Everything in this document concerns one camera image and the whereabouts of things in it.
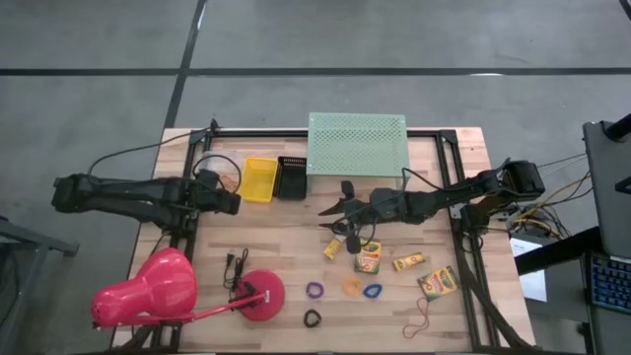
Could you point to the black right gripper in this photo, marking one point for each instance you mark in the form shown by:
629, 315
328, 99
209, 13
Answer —
389, 212

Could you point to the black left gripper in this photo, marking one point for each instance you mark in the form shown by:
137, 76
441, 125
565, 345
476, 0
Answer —
219, 202

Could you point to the small narrow Crayola crayon box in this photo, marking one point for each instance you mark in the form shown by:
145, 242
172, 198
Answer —
408, 262
332, 248

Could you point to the large Crayola crayon box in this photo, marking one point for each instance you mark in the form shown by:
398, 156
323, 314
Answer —
368, 259

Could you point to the eight-count Crayola crayon box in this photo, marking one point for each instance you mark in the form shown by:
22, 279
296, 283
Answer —
438, 283

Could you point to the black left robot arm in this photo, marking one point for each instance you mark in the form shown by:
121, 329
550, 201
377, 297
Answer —
123, 194

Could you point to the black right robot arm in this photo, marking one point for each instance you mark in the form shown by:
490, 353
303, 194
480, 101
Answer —
493, 187

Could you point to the red desk lamp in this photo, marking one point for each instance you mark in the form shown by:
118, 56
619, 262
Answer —
162, 286

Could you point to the clear plastic bin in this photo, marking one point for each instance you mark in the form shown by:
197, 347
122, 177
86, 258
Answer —
224, 165

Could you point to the yellow plastic basket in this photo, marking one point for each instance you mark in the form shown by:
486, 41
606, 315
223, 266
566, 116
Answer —
259, 179

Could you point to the black plastic basket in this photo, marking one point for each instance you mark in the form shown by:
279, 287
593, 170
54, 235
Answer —
292, 182

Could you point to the orange spiral wrist coil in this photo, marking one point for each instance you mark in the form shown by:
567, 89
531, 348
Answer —
344, 287

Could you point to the green perforated metal shelf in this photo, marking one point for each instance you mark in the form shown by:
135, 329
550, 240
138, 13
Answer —
357, 144

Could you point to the blue spiral wrist coil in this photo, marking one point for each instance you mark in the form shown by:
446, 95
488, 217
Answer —
365, 291

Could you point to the purple spiral wrist coil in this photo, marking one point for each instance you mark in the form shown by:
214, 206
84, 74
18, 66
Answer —
307, 290

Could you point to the black spiral wrist coil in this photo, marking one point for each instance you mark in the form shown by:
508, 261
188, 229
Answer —
305, 318

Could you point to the red rubber band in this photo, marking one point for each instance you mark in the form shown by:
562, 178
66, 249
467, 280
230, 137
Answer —
428, 319

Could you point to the white paper sheet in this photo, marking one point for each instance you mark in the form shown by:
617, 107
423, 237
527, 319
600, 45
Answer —
530, 276

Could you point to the gray metal cart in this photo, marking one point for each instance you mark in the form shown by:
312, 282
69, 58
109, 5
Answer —
24, 276

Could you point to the gray monitor back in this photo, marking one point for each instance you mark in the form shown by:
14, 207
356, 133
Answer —
606, 187

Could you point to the blue-lit keyboard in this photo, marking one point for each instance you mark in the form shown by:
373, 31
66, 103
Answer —
611, 283

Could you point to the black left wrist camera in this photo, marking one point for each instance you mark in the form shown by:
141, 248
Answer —
208, 178

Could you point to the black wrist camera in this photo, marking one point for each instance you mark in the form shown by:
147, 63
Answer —
208, 178
382, 198

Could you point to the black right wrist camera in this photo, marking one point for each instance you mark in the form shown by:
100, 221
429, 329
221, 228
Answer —
382, 198

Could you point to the black table frame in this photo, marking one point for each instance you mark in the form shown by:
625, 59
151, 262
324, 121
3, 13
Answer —
320, 133

